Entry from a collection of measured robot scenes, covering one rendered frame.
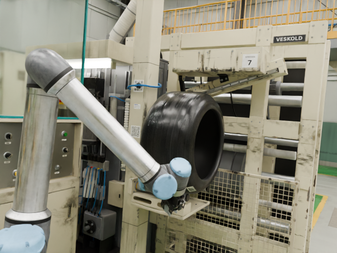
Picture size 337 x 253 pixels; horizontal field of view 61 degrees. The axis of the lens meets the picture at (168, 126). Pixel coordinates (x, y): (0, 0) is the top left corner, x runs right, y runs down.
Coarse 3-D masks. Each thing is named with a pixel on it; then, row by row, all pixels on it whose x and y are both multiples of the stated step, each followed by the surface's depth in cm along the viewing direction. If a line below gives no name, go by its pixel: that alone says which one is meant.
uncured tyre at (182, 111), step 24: (168, 96) 163; (192, 96) 157; (144, 120) 160; (168, 120) 149; (192, 120) 148; (216, 120) 190; (144, 144) 154; (168, 144) 146; (192, 144) 148; (216, 144) 194; (192, 168) 150; (216, 168) 179; (192, 192) 162
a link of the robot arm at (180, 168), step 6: (174, 162) 118; (180, 162) 119; (186, 162) 119; (174, 168) 115; (180, 168) 116; (186, 168) 117; (174, 174) 116; (180, 174) 115; (186, 174) 116; (180, 180) 117; (186, 180) 119; (180, 186) 120; (186, 186) 124
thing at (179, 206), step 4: (180, 196) 128; (184, 196) 127; (164, 200) 134; (168, 200) 131; (172, 200) 132; (176, 200) 127; (180, 200) 128; (168, 204) 131; (172, 204) 130; (176, 204) 128; (180, 204) 130; (184, 204) 133; (172, 208) 129; (176, 208) 133; (180, 208) 134
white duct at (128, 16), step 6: (132, 0) 219; (132, 6) 219; (126, 12) 222; (132, 12) 221; (120, 18) 226; (126, 18) 223; (132, 18) 223; (120, 24) 225; (126, 24) 225; (114, 30) 228; (120, 30) 227; (126, 30) 228; (114, 36) 229; (120, 36) 229
